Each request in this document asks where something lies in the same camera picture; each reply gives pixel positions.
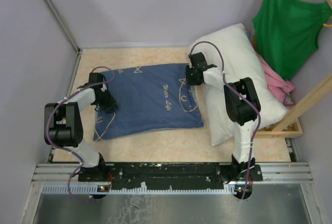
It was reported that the green tank top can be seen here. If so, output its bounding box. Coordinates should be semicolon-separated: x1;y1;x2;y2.
252;0;331;80

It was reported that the pink shirt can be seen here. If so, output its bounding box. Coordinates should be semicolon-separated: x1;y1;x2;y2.
257;53;295;103

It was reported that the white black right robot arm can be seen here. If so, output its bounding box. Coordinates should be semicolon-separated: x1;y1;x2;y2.
186;52;260;180

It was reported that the wooden clothes rack frame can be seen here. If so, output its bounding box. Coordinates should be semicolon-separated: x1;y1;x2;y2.
256;0;331;138

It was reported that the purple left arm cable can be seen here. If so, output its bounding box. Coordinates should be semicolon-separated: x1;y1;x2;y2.
45;65;116;203

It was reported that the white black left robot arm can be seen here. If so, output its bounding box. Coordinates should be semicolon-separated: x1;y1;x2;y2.
44;72;117;181

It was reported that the grey-blue pillowcase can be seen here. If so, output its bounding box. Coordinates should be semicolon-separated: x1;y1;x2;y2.
93;63;204;141

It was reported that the white pillow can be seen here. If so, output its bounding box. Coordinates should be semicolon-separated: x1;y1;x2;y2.
187;23;290;147

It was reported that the white slotted cable duct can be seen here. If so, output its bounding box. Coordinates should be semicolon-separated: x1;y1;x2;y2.
41;183;244;195

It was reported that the aluminium rail frame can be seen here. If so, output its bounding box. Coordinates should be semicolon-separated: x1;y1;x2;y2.
20;50;322;224

